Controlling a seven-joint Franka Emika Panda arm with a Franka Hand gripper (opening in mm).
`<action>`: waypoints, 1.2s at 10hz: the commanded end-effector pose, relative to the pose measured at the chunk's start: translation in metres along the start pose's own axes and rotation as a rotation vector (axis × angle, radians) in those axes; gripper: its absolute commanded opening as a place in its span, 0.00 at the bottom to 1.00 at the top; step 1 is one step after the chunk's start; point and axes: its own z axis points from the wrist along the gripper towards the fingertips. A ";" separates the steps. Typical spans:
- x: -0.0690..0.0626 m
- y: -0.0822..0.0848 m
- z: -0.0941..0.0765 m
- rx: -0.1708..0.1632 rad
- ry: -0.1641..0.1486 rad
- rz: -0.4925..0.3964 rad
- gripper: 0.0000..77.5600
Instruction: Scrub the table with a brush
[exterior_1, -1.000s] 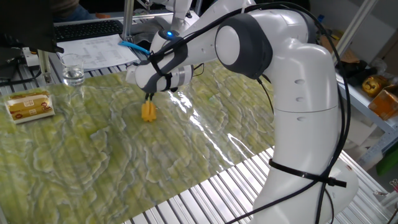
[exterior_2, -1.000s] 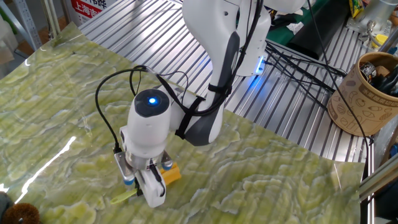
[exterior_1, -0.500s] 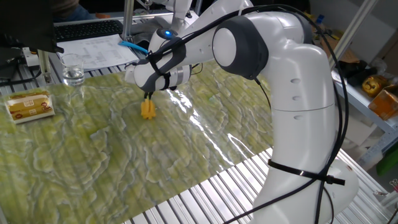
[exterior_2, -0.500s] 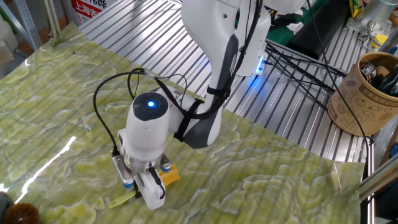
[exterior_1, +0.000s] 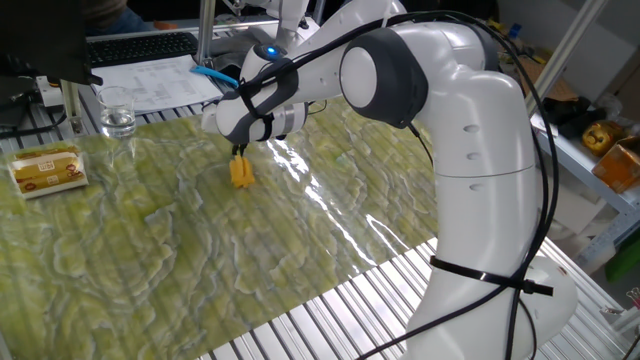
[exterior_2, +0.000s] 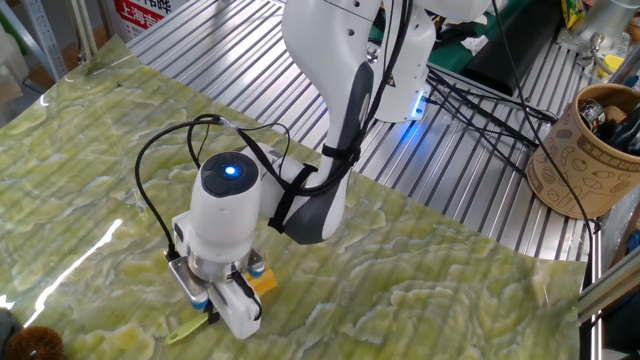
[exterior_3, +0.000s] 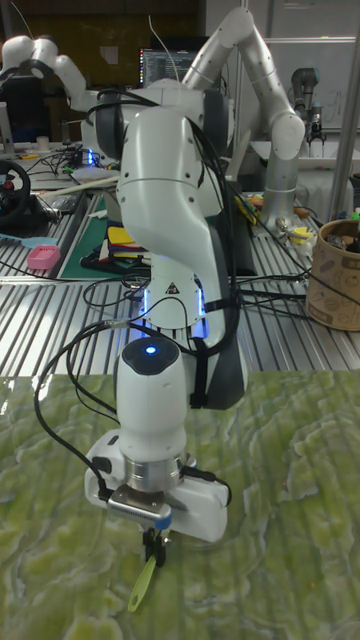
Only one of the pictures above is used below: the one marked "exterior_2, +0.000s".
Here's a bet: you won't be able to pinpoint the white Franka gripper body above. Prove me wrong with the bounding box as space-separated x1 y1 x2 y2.
171 211 265 342

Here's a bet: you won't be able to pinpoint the yellow sponge brush green handle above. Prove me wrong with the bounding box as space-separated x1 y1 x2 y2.
164 264 279 346

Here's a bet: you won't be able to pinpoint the brown bristle brush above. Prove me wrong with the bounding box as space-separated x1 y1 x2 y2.
2 325 66 360

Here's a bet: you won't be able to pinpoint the green marble pattern table mat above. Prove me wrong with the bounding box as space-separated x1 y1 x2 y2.
0 34 589 360

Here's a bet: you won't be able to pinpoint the grey soft lump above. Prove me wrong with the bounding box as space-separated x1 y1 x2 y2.
0 307 22 351

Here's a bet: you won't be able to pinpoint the red and white sign box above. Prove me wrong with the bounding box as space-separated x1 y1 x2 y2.
106 0 187 42

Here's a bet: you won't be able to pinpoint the thin metal rods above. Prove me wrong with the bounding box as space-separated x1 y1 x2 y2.
64 0 100 64

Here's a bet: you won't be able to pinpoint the dark green cloth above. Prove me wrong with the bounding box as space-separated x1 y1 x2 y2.
433 0 531 75

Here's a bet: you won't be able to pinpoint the grey perforated shelf upright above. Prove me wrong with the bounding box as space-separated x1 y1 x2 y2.
18 0 69 81

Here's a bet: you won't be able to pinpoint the white crumpled paper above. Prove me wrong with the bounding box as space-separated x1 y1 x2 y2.
459 34 490 57

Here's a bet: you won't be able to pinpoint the brown printed cardboard tub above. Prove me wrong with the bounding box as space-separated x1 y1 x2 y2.
525 82 640 220

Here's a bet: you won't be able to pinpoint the black rolled mat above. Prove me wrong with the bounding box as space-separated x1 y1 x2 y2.
459 0 565 97

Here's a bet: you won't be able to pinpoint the round silver black object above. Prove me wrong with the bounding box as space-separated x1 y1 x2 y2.
578 98 607 134

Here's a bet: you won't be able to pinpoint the black tools in tub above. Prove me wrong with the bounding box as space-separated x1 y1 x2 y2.
594 102 640 156

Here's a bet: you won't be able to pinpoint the small yellow object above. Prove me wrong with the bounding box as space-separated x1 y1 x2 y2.
597 53 626 79

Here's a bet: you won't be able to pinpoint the yellow snack bag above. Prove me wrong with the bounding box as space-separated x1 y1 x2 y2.
559 0 587 30

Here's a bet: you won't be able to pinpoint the grey metal cylinder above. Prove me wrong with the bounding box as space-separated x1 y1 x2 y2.
556 0 640 56

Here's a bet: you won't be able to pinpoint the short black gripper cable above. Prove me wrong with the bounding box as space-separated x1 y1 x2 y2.
229 269 264 322

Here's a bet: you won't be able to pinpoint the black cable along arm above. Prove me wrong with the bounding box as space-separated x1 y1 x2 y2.
133 0 415 262

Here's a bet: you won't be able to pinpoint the long thin black cable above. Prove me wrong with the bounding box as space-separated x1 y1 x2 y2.
491 0 601 236

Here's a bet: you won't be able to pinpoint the black cable bundle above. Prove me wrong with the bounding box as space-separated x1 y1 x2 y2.
424 63 560 177

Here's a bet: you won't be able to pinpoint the aluminium profile rail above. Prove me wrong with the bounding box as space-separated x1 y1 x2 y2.
577 247 640 324

